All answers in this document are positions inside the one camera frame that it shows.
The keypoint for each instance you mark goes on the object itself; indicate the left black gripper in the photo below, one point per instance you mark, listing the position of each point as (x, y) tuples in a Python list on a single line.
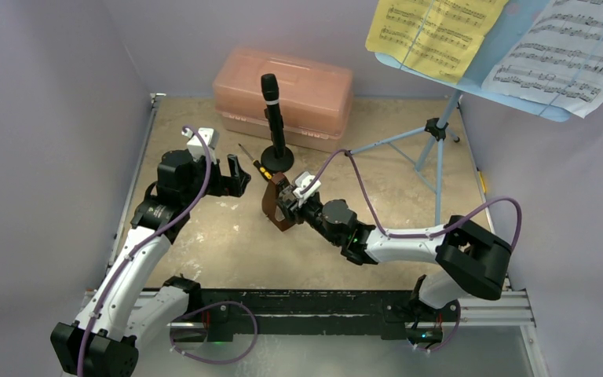
[(232, 185)]

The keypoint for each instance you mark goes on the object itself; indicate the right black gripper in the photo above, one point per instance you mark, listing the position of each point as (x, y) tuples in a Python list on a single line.
[(286, 200)]

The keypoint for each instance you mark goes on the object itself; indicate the brown wooden metronome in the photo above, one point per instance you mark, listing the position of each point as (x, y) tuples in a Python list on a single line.
[(269, 205)]

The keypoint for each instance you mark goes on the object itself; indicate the black round microphone stand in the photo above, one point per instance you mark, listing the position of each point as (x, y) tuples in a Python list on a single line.
[(274, 164)]

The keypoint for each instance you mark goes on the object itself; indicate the black microphone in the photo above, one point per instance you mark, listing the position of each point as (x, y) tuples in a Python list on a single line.
[(271, 93)]

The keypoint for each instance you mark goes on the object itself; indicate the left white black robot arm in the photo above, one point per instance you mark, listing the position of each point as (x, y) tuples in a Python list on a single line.
[(110, 332)]

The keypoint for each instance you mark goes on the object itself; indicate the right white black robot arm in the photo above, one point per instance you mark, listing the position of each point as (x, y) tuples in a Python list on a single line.
[(473, 261)]

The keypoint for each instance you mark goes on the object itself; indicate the black yellow screwdriver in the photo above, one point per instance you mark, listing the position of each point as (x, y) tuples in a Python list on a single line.
[(257, 164)]

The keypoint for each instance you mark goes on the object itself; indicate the pink plastic storage box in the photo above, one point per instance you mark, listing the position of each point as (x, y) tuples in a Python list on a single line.
[(315, 98)]

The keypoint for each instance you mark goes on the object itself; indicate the yellow sheet music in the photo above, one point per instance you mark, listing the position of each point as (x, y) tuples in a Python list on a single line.
[(437, 38)]

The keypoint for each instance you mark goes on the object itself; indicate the light blue music stand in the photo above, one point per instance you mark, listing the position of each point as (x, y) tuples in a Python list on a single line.
[(515, 19)]

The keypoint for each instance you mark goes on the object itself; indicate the white sheet music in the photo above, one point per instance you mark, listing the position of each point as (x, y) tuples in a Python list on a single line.
[(558, 62)]

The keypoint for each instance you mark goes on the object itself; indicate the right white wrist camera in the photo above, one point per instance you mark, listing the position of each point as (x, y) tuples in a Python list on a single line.
[(305, 185)]

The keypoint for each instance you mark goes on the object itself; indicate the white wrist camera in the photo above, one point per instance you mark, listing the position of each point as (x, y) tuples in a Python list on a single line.
[(201, 142), (305, 185)]

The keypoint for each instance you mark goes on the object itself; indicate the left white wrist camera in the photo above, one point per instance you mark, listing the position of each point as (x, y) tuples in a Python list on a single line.
[(201, 142)]

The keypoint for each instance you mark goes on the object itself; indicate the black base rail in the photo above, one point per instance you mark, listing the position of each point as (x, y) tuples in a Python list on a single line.
[(388, 314)]

